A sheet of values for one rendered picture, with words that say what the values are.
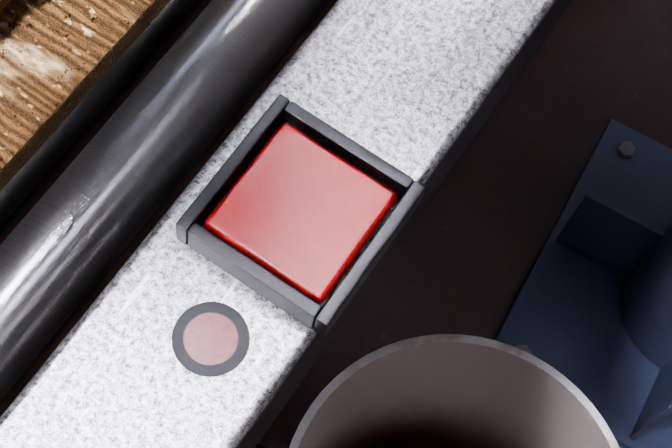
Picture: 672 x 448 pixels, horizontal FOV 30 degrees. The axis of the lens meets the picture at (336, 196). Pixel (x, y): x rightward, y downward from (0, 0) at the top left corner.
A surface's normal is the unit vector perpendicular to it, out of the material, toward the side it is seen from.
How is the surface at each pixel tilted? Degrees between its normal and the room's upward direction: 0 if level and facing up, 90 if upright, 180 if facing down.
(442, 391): 87
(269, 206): 0
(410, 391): 87
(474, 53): 0
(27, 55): 0
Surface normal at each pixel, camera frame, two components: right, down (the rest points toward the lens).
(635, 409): 0.08, -0.40
